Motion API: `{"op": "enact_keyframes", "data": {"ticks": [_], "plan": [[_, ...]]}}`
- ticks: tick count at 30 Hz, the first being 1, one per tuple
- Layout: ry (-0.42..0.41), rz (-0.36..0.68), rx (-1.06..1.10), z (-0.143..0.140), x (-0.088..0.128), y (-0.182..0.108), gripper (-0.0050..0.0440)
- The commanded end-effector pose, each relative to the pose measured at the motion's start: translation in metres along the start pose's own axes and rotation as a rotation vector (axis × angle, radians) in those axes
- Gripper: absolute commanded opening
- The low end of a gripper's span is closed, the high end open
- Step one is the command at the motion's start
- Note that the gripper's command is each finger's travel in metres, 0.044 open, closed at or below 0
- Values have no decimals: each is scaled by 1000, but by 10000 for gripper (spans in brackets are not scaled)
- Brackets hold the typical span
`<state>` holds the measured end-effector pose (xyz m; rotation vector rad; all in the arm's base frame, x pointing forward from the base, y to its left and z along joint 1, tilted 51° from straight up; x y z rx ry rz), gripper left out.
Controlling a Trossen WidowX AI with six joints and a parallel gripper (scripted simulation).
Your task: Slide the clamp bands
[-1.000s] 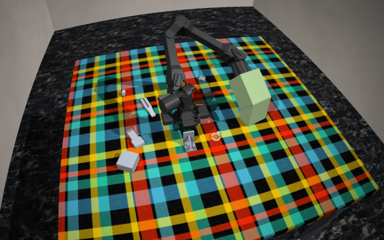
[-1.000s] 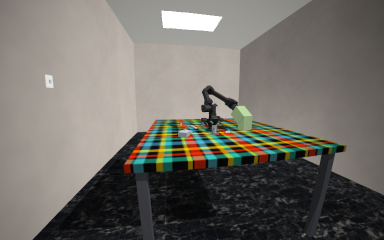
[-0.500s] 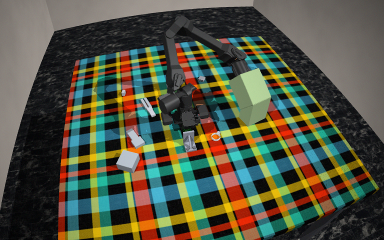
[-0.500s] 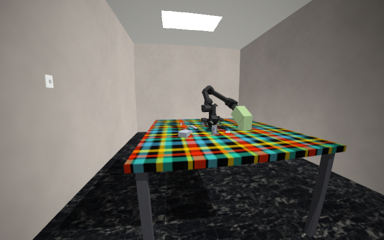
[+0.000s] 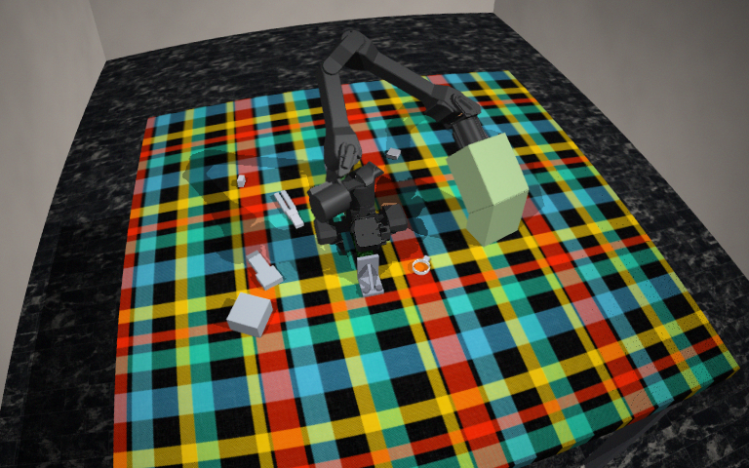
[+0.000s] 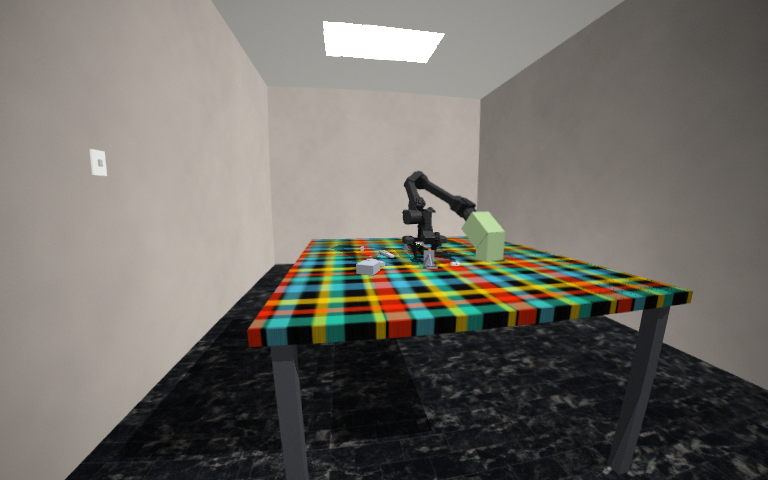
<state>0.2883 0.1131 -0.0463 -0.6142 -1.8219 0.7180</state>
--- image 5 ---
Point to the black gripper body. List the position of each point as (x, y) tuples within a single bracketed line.
[(392, 215)]

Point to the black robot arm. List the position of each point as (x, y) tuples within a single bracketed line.
[(335, 196)]

